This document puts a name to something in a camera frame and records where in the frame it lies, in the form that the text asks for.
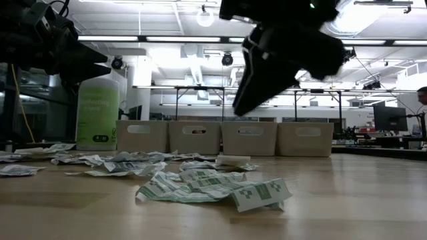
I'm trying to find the small dark monitor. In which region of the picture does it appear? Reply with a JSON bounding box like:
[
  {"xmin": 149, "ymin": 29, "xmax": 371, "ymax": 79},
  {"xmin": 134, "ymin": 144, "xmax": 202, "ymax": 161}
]
[{"xmin": 127, "ymin": 104, "xmax": 143, "ymax": 121}]

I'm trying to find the black ceiling spotlight cluster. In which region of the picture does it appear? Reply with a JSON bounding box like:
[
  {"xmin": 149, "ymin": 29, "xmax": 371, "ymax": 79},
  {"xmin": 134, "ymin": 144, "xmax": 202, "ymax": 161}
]
[
  {"xmin": 343, "ymin": 47, "xmax": 358, "ymax": 64},
  {"xmin": 362, "ymin": 80, "xmax": 382, "ymax": 91}
]

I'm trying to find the round ceiling lamp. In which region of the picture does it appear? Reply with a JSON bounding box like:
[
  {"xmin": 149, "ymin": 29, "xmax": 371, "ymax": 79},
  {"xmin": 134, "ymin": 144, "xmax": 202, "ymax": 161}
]
[{"xmin": 195, "ymin": 4, "xmax": 216, "ymax": 28}]

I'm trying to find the dark background desk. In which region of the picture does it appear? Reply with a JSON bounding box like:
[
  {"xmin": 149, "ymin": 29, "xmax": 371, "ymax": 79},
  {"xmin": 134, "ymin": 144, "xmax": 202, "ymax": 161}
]
[{"xmin": 332, "ymin": 134, "xmax": 427, "ymax": 149}]

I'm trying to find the green wipes canister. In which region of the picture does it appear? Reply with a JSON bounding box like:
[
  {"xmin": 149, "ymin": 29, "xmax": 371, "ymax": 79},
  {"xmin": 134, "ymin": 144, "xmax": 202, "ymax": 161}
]
[{"xmin": 75, "ymin": 77, "xmax": 120, "ymax": 151}]

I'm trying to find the grey plastic bin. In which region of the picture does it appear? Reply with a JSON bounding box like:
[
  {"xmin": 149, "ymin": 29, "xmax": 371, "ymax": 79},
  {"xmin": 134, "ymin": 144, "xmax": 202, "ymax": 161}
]
[
  {"xmin": 167, "ymin": 120, "xmax": 222, "ymax": 155},
  {"xmin": 275, "ymin": 121, "xmax": 335, "ymax": 158},
  {"xmin": 220, "ymin": 121, "xmax": 279, "ymax": 157},
  {"xmin": 115, "ymin": 119, "xmax": 169, "ymax": 154}
]

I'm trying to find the black overhead light bar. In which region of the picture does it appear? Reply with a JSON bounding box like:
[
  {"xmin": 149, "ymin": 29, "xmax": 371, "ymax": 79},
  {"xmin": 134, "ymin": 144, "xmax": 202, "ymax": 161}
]
[{"xmin": 76, "ymin": 34, "xmax": 427, "ymax": 47}]

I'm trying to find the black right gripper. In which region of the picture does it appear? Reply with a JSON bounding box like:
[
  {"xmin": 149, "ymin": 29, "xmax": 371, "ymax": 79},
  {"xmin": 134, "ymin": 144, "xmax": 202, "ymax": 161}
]
[{"xmin": 232, "ymin": 19, "xmax": 348, "ymax": 117}]

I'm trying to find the yellow cable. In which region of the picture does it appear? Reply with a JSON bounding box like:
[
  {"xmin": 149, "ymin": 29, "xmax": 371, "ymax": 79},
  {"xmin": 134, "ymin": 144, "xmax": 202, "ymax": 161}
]
[{"xmin": 11, "ymin": 64, "xmax": 36, "ymax": 144}]

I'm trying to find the person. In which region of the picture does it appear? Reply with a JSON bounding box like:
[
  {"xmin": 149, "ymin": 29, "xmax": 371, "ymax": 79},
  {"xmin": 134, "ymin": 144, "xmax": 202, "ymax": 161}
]
[{"xmin": 416, "ymin": 85, "xmax": 427, "ymax": 107}]

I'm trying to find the black ceiling-hung camera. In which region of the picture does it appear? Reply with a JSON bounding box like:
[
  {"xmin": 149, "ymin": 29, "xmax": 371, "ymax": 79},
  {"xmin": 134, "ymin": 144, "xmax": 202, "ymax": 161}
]
[
  {"xmin": 111, "ymin": 55, "xmax": 125, "ymax": 71},
  {"xmin": 221, "ymin": 52, "xmax": 235, "ymax": 67}
]

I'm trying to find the white printed packet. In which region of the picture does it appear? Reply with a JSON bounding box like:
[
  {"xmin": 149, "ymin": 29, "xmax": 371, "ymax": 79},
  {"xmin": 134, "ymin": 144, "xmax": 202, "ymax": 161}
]
[
  {"xmin": 15, "ymin": 143, "xmax": 76, "ymax": 156},
  {"xmin": 0, "ymin": 151, "xmax": 24, "ymax": 163}
]

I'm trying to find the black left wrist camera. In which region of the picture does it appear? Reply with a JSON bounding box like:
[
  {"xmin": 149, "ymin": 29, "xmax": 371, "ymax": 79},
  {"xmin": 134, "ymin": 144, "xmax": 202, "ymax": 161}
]
[{"xmin": 23, "ymin": 0, "xmax": 54, "ymax": 31}]

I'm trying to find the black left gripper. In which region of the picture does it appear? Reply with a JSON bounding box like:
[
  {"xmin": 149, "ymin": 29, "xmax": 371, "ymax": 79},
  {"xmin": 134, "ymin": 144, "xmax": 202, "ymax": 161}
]
[{"xmin": 19, "ymin": 0, "xmax": 112, "ymax": 85}]

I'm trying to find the black computer monitor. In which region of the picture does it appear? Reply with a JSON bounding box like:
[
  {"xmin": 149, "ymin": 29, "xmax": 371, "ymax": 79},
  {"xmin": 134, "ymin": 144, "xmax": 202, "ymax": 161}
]
[{"xmin": 372, "ymin": 105, "xmax": 409, "ymax": 132}]

